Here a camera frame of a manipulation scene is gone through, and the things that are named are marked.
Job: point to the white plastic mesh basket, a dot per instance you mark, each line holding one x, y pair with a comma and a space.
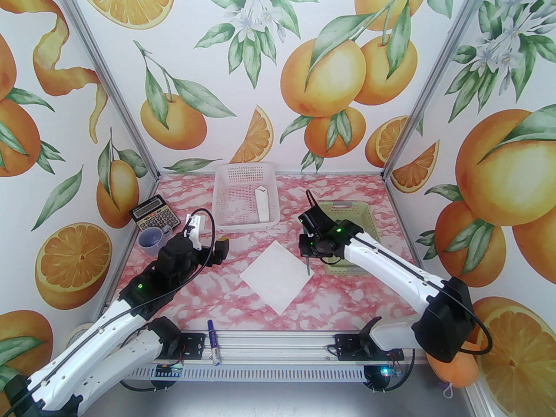
234, 198

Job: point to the purple capped marker pen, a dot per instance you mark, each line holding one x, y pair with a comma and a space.
213, 345

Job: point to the dark green plastic utensil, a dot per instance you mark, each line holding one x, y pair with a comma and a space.
307, 268

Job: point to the black desk calculator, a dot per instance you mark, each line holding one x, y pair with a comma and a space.
154, 217

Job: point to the orange plush toy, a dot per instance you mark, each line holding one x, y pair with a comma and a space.
456, 372

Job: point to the rolled white napkin bundle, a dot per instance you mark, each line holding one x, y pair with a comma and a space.
263, 206

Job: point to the aluminium frame post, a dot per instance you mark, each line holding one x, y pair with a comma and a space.
111, 81
434, 81

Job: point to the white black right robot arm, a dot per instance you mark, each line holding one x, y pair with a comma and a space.
391, 267

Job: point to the masking tape roll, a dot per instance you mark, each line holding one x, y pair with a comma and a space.
78, 332

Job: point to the lavender ceramic mug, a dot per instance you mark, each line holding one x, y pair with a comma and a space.
152, 243

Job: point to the white paper napkin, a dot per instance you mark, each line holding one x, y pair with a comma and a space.
273, 280

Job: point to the small circuit board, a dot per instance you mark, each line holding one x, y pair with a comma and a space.
391, 372
170, 371

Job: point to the light green plastic basket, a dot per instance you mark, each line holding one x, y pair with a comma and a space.
343, 209

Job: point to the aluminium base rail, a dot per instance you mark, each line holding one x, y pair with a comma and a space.
269, 345

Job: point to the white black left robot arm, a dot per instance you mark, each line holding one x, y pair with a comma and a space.
100, 338

